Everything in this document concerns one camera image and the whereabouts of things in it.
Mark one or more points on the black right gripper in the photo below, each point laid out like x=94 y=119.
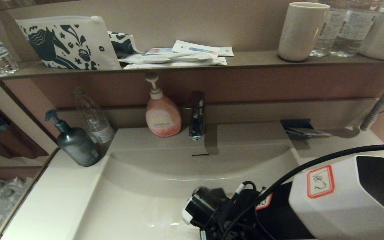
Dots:
x=242 y=226

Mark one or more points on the chrome lever faucet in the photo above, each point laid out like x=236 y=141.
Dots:
x=196 y=115

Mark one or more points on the white sink basin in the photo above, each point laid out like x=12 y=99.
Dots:
x=138 y=200

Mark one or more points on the dark soap tray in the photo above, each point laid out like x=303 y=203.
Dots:
x=295 y=124

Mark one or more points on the silver foil sachet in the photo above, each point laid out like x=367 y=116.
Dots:
x=310 y=132

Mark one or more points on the pink soap pump bottle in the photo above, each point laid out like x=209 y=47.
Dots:
x=163 y=118

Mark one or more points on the flat white sachet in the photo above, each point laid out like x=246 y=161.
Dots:
x=178 y=64

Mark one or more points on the small white sachet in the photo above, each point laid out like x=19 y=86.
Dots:
x=227 y=51

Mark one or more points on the clear bottle white label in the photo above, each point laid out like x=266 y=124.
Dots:
x=95 y=121

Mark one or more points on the dark green pump bottle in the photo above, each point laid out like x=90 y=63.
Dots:
x=77 y=146

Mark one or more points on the white sachet blue print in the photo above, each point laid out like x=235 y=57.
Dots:
x=195 y=48

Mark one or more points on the long white sachet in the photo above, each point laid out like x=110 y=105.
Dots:
x=158 y=58

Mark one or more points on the pale sachet orange print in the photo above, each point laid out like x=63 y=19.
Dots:
x=159 y=50

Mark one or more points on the tall white cup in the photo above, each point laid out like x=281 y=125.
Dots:
x=300 y=31

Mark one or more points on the clear plastic water bottle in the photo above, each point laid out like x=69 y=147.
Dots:
x=328 y=31
x=355 y=31

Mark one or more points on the small horse print pouch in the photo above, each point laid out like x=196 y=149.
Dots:
x=122 y=42

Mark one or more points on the white ribbed mug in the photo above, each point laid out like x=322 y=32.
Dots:
x=383 y=35

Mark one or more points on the large horse print pouch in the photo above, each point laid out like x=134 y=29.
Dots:
x=65 y=43

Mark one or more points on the brown wall shelf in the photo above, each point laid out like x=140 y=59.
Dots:
x=262 y=58

